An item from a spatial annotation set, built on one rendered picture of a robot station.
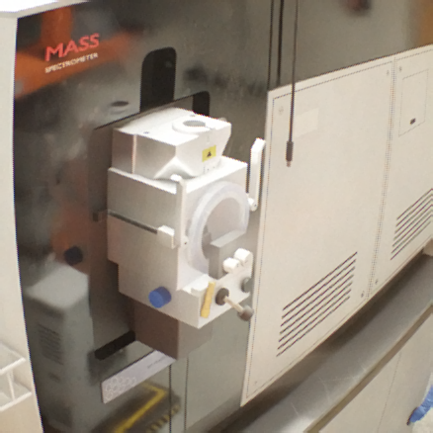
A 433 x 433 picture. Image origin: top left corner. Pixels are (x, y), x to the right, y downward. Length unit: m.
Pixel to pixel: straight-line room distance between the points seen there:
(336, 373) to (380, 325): 0.19
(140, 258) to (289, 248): 0.37
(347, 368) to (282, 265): 0.36
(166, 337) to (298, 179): 0.33
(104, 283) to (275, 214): 0.30
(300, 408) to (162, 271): 0.58
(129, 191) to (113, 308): 0.15
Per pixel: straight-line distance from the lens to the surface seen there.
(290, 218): 1.10
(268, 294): 1.11
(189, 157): 0.76
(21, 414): 0.85
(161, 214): 0.76
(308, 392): 1.34
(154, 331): 0.86
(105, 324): 0.86
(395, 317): 1.58
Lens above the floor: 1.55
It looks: 25 degrees down
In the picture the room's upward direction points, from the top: 3 degrees clockwise
